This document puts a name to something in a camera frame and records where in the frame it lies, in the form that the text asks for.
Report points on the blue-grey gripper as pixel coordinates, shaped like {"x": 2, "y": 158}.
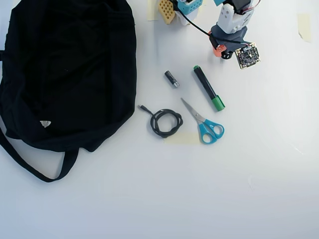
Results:
{"x": 220, "y": 51}

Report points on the black fabric bag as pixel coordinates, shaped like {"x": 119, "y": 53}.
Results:
{"x": 62, "y": 74}

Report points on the black marker with green cap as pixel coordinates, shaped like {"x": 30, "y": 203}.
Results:
{"x": 207, "y": 85}

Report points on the black cylindrical battery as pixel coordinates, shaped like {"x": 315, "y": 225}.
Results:
{"x": 171, "y": 79}

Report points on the yellow perforated block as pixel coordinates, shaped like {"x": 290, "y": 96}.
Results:
{"x": 166, "y": 11}

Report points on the narrow beige masking tape strip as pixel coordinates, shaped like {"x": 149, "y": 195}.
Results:
{"x": 151, "y": 11}

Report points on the torn beige masking tape piece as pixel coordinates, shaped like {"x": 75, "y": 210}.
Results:
{"x": 305, "y": 27}

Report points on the wide beige masking tape strip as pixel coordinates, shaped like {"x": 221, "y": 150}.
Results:
{"x": 182, "y": 138}

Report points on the square camera circuit board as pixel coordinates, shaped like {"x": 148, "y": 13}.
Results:
{"x": 248, "y": 56}

